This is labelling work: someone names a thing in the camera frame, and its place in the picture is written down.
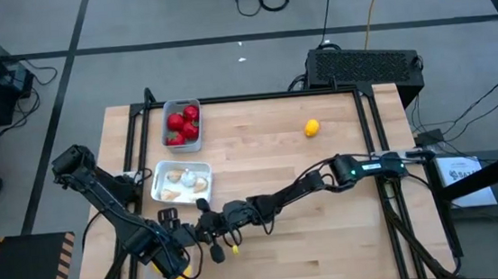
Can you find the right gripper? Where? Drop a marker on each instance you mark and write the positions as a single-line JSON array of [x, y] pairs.
[[220, 223]]

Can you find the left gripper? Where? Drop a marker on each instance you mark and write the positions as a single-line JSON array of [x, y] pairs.
[[171, 261]]

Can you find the tan garlic bulb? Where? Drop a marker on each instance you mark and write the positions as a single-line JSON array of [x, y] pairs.
[[201, 184], [170, 194], [174, 175]]

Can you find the large white garlic bulb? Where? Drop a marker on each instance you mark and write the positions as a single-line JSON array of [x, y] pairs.
[[188, 179]]

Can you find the red strawberry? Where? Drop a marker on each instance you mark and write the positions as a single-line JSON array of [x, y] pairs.
[[190, 113], [174, 139], [175, 121], [190, 130]]

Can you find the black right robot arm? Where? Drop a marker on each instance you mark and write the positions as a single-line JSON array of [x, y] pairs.
[[290, 194]]

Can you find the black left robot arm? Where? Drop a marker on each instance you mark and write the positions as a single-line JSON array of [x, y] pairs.
[[101, 202]]

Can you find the white plastic tray basket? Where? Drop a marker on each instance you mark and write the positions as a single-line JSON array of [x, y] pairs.
[[188, 196]]

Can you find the small grey plastic basket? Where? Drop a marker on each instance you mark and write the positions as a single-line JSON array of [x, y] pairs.
[[184, 149]]

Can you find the black computer case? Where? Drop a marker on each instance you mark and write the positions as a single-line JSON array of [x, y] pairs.
[[360, 71]]

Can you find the black power adapter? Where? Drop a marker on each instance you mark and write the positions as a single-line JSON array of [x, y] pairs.
[[429, 137]]

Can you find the white printed paper sheet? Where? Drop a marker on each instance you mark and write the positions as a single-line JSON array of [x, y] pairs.
[[470, 183]]

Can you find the black diagonal beam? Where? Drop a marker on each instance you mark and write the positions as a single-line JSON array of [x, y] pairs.
[[496, 171]]

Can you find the black table frame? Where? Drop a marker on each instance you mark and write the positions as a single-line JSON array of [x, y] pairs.
[[250, 97]]

